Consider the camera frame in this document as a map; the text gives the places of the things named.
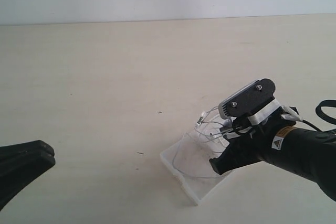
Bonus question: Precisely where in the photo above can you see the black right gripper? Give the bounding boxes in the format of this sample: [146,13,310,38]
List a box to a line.
[209,109,296,175]

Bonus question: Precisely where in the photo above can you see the white wired earphones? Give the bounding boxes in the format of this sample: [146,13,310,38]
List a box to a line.
[172,106,234,180]

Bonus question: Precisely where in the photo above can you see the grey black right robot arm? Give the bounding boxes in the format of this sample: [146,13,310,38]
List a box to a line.
[209,107,335,200]

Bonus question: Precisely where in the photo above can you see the clear plastic storage case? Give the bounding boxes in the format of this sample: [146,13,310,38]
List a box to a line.
[160,131,232,205]

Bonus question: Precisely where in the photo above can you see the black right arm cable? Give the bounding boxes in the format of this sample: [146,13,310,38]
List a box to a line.
[282,99,336,135]

